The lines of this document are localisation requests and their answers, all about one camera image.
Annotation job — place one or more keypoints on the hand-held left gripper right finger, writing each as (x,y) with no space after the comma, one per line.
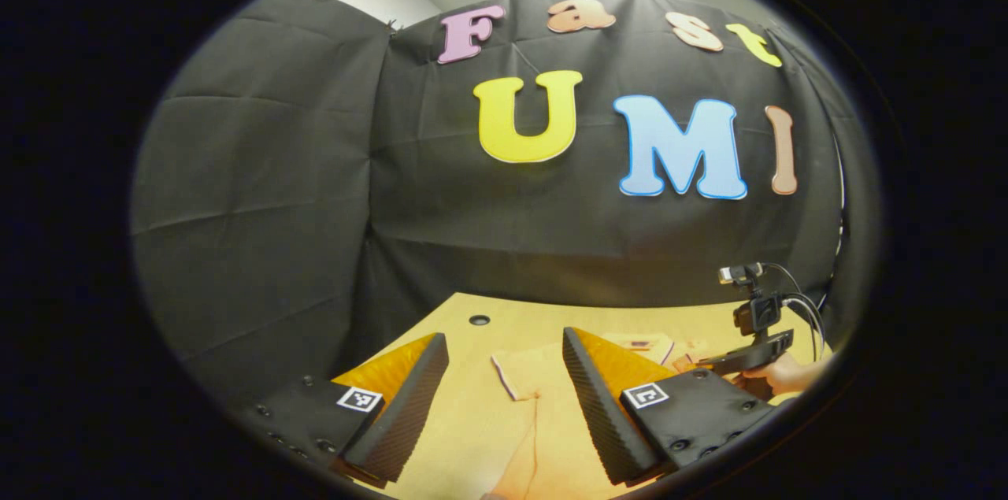
(602,413)

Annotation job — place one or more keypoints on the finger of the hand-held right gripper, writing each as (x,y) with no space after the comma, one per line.
(693,364)

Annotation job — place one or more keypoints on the black backdrop cloth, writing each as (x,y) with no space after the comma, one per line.
(315,209)

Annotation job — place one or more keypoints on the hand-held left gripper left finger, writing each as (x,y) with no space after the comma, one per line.
(409,413)

